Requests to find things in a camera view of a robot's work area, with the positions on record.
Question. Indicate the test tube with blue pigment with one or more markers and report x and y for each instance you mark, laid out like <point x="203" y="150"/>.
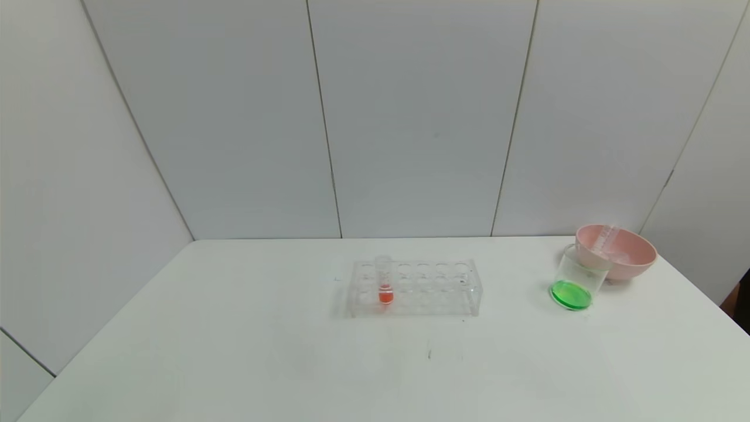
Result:
<point x="603" y="239"/>

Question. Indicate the test tube with red pigment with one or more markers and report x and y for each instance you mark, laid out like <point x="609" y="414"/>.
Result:
<point x="385" y="290"/>

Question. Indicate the clear plastic test tube rack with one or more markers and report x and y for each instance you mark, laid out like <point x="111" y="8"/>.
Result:
<point x="422" y="293"/>

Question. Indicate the clear glass beaker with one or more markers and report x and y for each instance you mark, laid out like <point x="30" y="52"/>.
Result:
<point x="571" y="293"/>

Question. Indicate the pink bowl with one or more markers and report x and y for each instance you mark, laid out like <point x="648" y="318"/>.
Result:
<point x="636" y="258"/>

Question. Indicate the dark brown object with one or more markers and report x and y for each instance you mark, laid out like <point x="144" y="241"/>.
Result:
<point x="741" y="305"/>

